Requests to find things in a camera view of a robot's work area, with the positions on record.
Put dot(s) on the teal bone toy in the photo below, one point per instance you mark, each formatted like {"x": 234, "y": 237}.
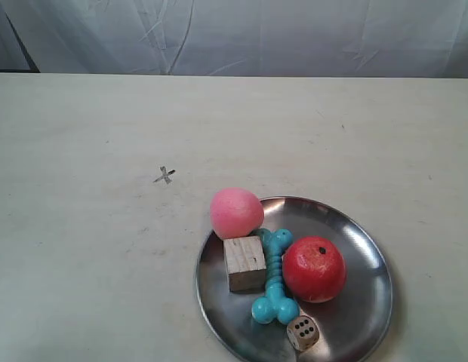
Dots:
{"x": 274, "y": 305}

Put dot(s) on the red apple toy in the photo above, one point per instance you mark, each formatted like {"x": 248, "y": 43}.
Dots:
{"x": 314, "y": 269}

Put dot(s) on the large round metal plate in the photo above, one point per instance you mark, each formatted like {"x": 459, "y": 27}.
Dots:
{"x": 351, "y": 326}

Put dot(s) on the pink ball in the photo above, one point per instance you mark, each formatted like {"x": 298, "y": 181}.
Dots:
{"x": 235, "y": 213}

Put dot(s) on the white backdrop cloth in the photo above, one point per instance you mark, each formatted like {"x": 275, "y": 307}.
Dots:
{"x": 238, "y": 38}

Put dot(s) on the wooden cube block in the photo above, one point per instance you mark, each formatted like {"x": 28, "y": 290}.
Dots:
{"x": 245, "y": 263}

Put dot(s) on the wooden die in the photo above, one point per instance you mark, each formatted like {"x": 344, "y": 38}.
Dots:
{"x": 302, "y": 333}

